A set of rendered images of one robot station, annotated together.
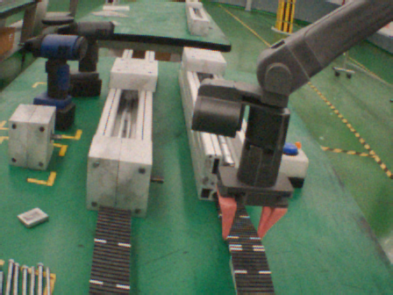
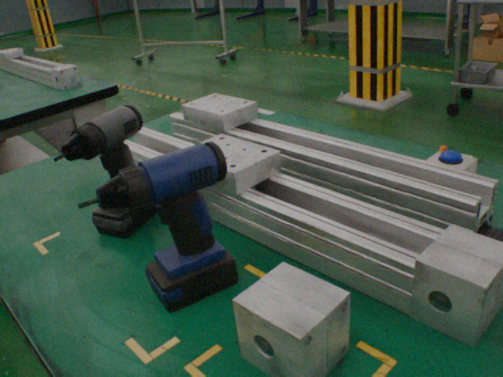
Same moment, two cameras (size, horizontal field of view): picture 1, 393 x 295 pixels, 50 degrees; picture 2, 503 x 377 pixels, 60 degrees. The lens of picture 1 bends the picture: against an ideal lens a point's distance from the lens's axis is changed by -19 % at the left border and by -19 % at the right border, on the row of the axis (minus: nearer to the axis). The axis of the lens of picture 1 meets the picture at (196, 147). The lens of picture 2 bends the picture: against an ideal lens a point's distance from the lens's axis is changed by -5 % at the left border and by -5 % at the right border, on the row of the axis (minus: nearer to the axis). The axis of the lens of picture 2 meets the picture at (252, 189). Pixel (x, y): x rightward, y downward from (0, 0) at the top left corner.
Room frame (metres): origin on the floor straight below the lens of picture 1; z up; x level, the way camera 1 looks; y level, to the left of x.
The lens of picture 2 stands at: (0.50, 0.57, 1.22)
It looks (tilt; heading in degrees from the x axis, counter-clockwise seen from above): 27 degrees down; 327
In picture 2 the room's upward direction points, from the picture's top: 6 degrees counter-clockwise
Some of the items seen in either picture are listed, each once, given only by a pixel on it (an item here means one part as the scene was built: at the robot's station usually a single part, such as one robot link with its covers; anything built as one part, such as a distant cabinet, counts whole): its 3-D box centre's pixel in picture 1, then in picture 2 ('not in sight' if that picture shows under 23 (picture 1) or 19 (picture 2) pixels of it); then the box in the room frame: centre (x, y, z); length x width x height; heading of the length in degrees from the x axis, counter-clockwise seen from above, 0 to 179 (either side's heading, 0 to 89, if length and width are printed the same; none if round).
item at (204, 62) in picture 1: (202, 64); (220, 115); (1.44, 0.02, 0.87); 0.16 x 0.11 x 0.07; 8
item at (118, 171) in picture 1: (125, 176); (465, 278); (0.73, 0.10, 0.83); 0.12 x 0.09 x 0.10; 98
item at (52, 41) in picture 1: (44, 77); (163, 233); (1.02, 0.38, 0.89); 0.20 x 0.08 x 0.22; 85
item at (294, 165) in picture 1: (281, 164); (447, 174); (0.93, -0.17, 0.81); 0.10 x 0.08 x 0.06; 98
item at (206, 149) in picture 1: (208, 106); (298, 157); (1.19, -0.01, 0.82); 0.80 x 0.10 x 0.09; 8
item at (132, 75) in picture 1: (132, 78); (229, 168); (1.17, 0.18, 0.87); 0.16 x 0.11 x 0.07; 8
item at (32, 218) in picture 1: (32, 218); not in sight; (0.59, 0.24, 0.78); 0.05 x 0.03 x 0.01; 150
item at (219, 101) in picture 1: (242, 95); not in sight; (0.64, -0.05, 1.01); 0.12 x 0.09 x 0.12; 87
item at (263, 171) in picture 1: (259, 166); not in sight; (0.64, -0.09, 0.92); 0.10 x 0.07 x 0.07; 98
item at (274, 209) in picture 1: (256, 212); not in sight; (0.64, -0.10, 0.85); 0.07 x 0.07 x 0.09; 8
